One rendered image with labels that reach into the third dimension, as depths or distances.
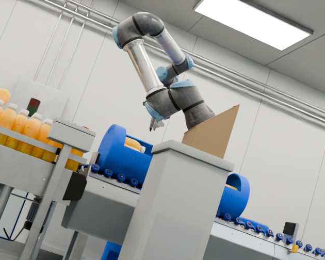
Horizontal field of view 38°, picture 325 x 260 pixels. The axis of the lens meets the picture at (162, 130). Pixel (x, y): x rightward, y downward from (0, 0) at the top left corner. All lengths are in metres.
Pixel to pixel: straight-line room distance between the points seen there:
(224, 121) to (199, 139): 0.14
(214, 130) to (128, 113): 3.98
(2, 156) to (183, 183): 0.85
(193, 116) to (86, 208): 0.73
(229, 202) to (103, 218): 0.73
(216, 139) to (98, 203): 0.73
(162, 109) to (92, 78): 3.85
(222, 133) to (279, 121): 4.69
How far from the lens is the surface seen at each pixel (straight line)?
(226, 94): 6.55
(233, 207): 2.80
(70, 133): 2.25
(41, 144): 2.36
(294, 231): 3.14
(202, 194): 2.13
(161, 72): 2.67
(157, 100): 2.30
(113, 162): 2.52
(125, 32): 2.41
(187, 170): 2.11
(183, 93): 2.27
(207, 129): 2.16
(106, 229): 2.56
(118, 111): 6.07
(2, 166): 2.32
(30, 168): 2.33
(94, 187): 2.49
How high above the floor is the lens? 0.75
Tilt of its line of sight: 12 degrees up
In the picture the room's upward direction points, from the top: 19 degrees clockwise
